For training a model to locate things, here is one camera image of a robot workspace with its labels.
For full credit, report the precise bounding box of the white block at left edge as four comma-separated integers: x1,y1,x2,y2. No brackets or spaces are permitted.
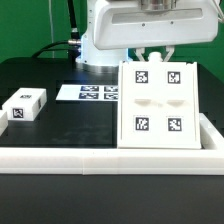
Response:
0,110,8,136

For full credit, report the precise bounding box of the white fiducial marker sheet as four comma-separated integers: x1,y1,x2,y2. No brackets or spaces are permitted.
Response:
56,84,118,101

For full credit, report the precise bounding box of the black cable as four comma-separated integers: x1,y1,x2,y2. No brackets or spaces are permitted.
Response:
31,0,83,59

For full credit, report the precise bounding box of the white cabinet body box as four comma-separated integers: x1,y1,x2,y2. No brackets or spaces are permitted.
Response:
117,52,201,149

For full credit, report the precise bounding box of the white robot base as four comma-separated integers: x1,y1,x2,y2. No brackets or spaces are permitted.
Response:
76,0,131,74

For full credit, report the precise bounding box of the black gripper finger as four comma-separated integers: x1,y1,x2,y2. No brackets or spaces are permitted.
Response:
134,48,145,62
163,46,175,62

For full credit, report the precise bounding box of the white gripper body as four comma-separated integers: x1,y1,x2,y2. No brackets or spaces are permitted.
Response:
92,0,220,50

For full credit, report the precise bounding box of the white cabinet door panel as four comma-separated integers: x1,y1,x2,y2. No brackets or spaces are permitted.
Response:
2,88,47,121

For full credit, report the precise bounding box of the white L-shaped fence frame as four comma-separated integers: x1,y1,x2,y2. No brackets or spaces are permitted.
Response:
0,115,224,175

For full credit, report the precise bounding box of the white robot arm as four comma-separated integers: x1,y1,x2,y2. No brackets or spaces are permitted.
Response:
92,0,224,65

